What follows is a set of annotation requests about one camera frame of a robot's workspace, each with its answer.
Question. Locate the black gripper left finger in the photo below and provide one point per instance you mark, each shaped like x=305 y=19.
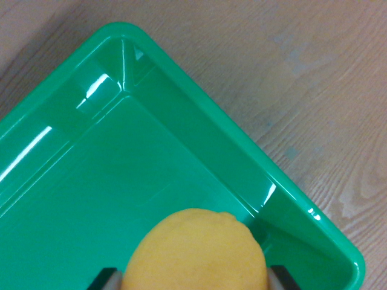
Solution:
x=106 y=279

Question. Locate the green plastic tray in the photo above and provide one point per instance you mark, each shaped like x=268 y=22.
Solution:
x=121 y=157

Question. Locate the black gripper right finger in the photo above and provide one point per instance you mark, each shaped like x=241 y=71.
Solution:
x=282 y=278

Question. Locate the yellow lemon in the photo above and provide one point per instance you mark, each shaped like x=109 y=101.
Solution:
x=196 y=256

